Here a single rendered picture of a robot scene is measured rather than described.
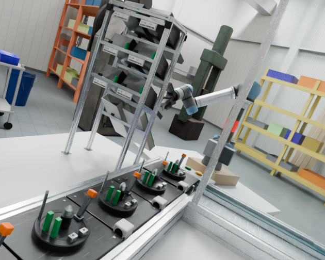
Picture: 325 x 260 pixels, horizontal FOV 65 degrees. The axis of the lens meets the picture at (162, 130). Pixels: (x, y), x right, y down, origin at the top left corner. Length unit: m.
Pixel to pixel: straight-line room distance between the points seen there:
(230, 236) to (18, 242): 0.79
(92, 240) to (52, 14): 8.54
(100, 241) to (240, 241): 0.62
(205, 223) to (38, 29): 8.32
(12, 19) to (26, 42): 0.68
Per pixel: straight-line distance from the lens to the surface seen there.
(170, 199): 1.09
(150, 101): 1.29
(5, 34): 8.92
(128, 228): 0.80
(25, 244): 0.71
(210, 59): 6.43
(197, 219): 1.19
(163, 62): 1.27
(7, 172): 1.19
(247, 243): 1.18
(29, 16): 8.94
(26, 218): 0.78
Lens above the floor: 1.44
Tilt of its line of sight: 12 degrees down
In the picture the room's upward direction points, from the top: 21 degrees clockwise
